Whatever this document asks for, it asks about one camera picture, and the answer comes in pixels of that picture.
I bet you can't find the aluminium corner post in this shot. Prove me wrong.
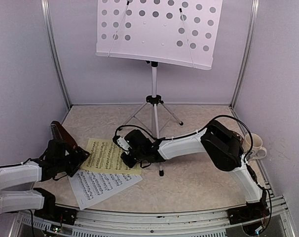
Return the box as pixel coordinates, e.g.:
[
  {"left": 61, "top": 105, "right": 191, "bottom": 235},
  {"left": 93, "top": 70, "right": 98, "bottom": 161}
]
[
  {"left": 40, "top": 0, "right": 72, "bottom": 111},
  {"left": 229, "top": 0, "right": 260, "bottom": 107}
]

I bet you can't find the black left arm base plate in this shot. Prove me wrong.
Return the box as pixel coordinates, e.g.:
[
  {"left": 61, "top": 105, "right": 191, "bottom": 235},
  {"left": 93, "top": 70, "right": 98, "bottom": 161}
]
[{"left": 34, "top": 206, "right": 78, "bottom": 226}]

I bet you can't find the aluminium front rail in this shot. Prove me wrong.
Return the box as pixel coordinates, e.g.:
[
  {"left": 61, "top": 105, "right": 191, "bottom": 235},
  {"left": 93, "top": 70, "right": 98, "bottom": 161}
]
[{"left": 8, "top": 195, "right": 296, "bottom": 237}]

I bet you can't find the right aluminium corner post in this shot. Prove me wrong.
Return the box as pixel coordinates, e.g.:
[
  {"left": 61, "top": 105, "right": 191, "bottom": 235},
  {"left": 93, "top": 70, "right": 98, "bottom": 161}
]
[{"left": 229, "top": 0, "right": 260, "bottom": 107}]

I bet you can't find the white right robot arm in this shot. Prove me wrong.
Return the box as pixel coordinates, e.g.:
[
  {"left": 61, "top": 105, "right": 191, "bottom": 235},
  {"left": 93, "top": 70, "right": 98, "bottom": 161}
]
[{"left": 112, "top": 117, "right": 272, "bottom": 219}]

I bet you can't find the white sheet music page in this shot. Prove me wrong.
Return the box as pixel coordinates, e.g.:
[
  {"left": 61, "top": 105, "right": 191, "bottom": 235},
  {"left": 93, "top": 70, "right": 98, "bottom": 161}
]
[{"left": 69, "top": 169, "right": 142, "bottom": 210}]

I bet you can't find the left aluminium corner post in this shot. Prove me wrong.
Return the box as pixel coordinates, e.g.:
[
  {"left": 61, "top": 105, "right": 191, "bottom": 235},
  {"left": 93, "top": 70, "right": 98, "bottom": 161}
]
[{"left": 40, "top": 0, "right": 72, "bottom": 111}]

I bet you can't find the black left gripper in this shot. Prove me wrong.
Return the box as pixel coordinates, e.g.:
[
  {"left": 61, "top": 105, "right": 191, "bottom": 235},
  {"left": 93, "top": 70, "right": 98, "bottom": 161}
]
[{"left": 55, "top": 146, "right": 90, "bottom": 177}]

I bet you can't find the brown wooden metronome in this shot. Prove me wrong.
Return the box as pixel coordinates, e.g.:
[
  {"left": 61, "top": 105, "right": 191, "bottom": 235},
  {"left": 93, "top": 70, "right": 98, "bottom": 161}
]
[{"left": 50, "top": 120, "right": 78, "bottom": 151}]

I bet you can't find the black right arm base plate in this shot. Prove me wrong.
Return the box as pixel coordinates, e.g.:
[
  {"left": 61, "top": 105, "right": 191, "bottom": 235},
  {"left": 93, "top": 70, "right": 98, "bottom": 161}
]
[{"left": 227, "top": 206, "right": 270, "bottom": 225}]

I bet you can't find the white perforated music stand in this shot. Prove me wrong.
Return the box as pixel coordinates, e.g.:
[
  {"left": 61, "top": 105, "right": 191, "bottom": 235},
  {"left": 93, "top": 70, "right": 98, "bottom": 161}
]
[{"left": 95, "top": 0, "right": 224, "bottom": 176}]

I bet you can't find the yellow sheet music page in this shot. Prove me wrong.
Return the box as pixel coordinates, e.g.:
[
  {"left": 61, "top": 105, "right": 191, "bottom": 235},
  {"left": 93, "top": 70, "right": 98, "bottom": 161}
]
[{"left": 81, "top": 138, "right": 141, "bottom": 175}]

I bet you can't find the floral ceramic mug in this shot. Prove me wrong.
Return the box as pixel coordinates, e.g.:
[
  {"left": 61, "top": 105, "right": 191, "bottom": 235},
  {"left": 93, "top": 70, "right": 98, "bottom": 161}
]
[{"left": 242, "top": 133, "right": 267, "bottom": 160}]

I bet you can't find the red floral coaster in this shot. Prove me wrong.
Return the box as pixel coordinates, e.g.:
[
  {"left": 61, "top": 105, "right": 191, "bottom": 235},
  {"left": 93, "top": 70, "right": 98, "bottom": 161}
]
[{"left": 233, "top": 131, "right": 244, "bottom": 144}]

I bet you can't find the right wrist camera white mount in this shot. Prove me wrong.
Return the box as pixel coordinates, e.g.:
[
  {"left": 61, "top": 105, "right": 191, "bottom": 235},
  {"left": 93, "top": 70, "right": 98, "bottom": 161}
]
[{"left": 112, "top": 135, "right": 130, "bottom": 152}]

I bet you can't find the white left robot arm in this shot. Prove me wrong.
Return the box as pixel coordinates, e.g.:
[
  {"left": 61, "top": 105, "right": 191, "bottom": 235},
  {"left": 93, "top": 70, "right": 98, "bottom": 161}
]
[{"left": 0, "top": 139, "right": 90, "bottom": 220}]

